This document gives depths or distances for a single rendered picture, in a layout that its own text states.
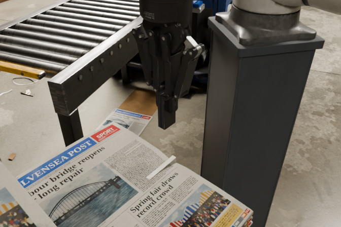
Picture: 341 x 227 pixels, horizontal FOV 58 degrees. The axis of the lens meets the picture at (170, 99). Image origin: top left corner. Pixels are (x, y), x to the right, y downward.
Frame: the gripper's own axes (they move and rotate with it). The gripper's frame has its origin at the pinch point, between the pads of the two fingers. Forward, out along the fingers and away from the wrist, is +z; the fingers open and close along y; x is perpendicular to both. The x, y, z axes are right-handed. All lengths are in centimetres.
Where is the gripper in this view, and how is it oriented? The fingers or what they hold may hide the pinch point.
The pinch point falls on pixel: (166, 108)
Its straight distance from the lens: 53.3
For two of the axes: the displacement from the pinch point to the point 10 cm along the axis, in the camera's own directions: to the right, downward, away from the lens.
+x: 6.6, -4.2, 6.2
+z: 0.0, 8.3, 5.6
